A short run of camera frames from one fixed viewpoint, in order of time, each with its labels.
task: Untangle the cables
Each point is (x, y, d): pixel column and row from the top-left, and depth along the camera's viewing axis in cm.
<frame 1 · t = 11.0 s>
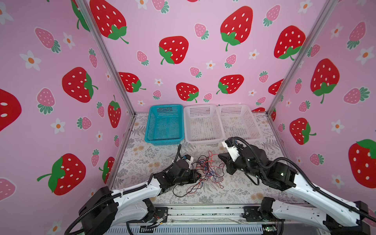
left hand: (202, 176, 78), fingers closed
right hand: (218, 154, 66), fingers closed
teal plastic basket: (165, 125, 116), on the table
middle white plastic basket: (202, 124, 116), on the table
right white plastic basket: (238, 120, 118), on the table

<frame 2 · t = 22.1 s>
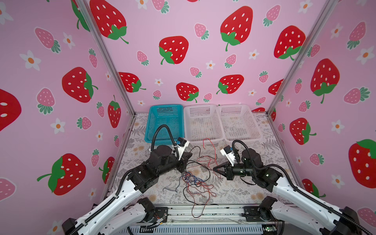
left hand: (191, 154, 68), fingers closed
right hand: (213, 169, 70), fingers closed
the named things where they were.

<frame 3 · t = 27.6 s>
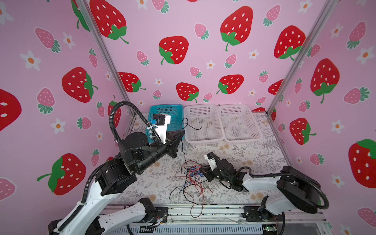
left hand: (184, 131, 52), fingers closed
right hand: (198, 169, 82), fingers closed
the named things where they were.

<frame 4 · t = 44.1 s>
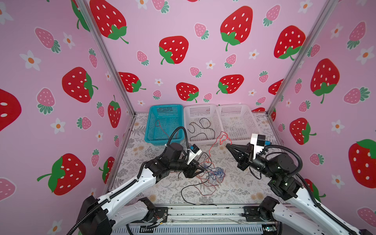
left hand: (201, 166, 72), fingers open
right hand: (227, 146, 56), fingers closed
the named things where they were.

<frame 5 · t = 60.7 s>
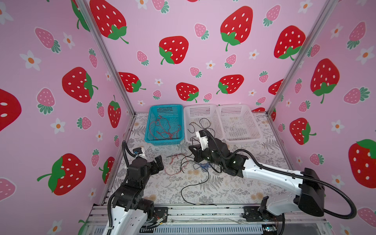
left hand: (154, 158, 74), fingers open
right hand: (188, 147, 72), fingers closed
the named things where they were.

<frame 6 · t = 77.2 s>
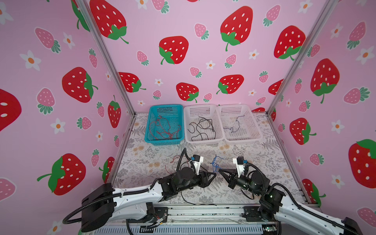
left hand: (215, 175, 70), fingers open
right hand: (219, 171, 72), fingers closed
the named things where they were.

